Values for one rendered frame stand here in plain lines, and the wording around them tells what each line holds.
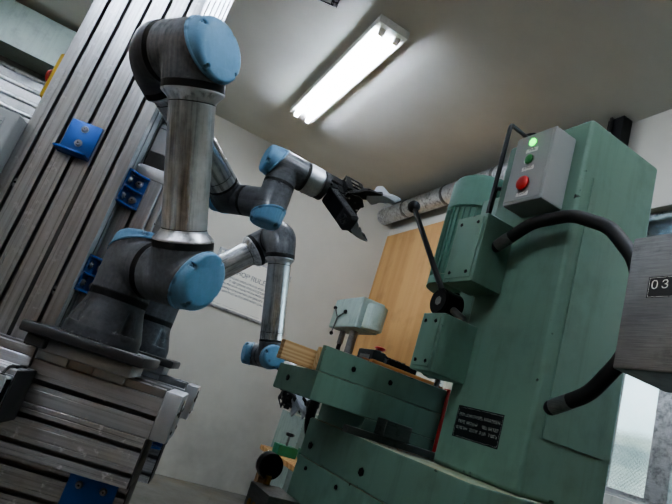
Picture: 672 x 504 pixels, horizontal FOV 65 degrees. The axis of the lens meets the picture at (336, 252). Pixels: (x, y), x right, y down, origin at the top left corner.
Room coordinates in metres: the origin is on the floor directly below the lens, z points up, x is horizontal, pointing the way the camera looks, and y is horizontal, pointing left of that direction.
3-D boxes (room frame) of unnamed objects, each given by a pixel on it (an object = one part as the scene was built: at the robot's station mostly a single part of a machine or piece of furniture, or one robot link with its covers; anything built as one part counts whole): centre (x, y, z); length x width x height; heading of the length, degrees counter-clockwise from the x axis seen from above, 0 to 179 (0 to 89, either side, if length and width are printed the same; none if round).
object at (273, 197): (1.20, 0.19, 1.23); 0.11 x 0.08 x 0.11; 60
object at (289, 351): (1.25, -0.21, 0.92); 0.57 x 0.02 x 0.04; 114
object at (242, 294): (4.20, 0.58, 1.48); 0.64 x 0.02 x 0.46; 112
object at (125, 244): (1.09, 0.38, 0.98); 0.13 x 0.12 x 0.14; 60
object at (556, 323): (1.04, -0.46, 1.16); 0.22 x 0.22 x 0.72; 24
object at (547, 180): (0.96, -0.34, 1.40); 0.10 x 0.06 x 0.16; 24
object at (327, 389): (1.39, -0.25, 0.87); 0.61 x 0.30 x 0.06; 114
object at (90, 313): (1.09, 0.39, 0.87); 0.15 x 0.15 x 0.10
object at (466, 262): (1.05, -0.29, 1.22); 0.09 x 0.08 x 0.15; 24
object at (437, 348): (1.07, -0.27, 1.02); 0.09 x 0.07 x 0.12; 114
